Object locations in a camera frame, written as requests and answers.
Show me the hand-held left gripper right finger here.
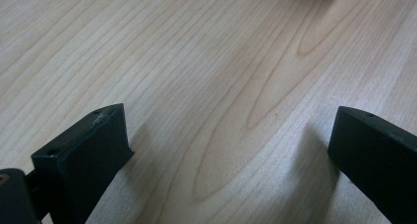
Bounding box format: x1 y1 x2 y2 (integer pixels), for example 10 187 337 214
327 105 417 224

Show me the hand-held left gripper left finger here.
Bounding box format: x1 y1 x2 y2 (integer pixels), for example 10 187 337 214
30 102 135 224

